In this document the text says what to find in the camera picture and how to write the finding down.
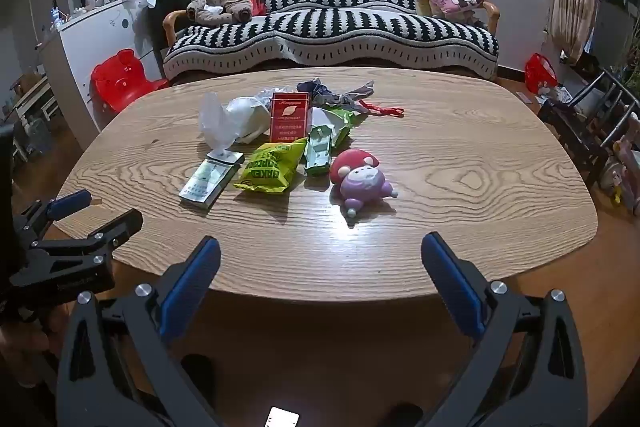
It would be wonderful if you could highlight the crumpled grey wrapper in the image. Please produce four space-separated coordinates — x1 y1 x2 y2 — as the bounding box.
325 80 376 112

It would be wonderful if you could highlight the metal frame chair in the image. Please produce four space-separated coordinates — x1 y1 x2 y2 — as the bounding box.
537 69 640 188

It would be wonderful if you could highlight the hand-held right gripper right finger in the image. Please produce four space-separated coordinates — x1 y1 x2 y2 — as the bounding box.
421 231 588 427

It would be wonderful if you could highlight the white green box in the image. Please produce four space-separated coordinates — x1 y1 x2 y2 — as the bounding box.
179 150 246 209

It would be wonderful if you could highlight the black white striped sofa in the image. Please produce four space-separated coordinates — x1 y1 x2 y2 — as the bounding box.
162 0 501 82

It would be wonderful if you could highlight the red ribbon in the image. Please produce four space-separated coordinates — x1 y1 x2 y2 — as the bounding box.
357 101 405 118

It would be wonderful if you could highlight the green snack packet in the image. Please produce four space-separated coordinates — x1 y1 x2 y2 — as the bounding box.
233 138 308 194

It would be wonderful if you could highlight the red cardboard box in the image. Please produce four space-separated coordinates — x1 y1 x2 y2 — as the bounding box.
270 92 313 144

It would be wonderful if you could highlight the white green wipes packet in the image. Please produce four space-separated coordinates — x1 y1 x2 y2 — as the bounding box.
312 106 368 148

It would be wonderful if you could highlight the brown plush toy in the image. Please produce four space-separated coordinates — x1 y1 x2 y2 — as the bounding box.
186 0 253 26

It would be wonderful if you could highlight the white wooden shelf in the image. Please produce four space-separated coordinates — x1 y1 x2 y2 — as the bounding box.
10 77 63 158

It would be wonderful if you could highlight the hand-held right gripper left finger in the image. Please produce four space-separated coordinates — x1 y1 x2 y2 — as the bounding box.
56 236 236 427

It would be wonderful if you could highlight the crumpled dark blue wrapper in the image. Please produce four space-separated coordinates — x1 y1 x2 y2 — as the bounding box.
297 78 341 108

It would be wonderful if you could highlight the red plastic bag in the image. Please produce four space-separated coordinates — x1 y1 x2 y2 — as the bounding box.
524 53 558 95

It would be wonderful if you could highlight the pink plush toy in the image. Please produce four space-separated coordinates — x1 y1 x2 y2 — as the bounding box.
328 149 399 224

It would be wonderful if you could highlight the crumpled white tissue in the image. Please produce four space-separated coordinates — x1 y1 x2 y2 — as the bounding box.
255 86 292 108

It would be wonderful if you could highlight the white cabinet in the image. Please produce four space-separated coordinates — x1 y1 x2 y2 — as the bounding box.
40 0 166 148

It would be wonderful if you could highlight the pink white toy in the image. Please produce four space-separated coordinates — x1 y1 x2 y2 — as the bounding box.
600 112 640 215

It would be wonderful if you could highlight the white plastic bag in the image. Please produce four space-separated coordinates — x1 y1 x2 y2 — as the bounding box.
199 92 238 152

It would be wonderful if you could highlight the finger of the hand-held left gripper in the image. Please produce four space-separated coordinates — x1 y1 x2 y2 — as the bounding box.
30 208 144 268
14 189 93 235

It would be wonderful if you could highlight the black side cabinet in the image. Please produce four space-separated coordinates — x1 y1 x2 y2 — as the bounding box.
142 0 192 78

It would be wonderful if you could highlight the red bear-shaped stool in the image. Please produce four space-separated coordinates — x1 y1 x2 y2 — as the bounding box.
90 49 171 114

